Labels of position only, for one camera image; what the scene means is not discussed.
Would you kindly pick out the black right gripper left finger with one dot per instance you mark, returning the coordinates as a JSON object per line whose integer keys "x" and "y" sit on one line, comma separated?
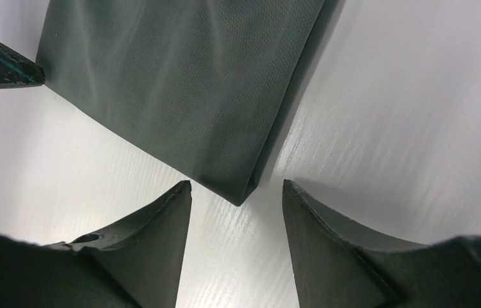
{"x": 133, "y": 262}

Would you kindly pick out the grey t shirt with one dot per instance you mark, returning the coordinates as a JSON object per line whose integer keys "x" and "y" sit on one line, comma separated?
{"x": 203, "y": 86}

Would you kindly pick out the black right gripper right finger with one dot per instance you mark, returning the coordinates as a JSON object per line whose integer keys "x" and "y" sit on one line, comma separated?
{"x": 339, "y": 262}

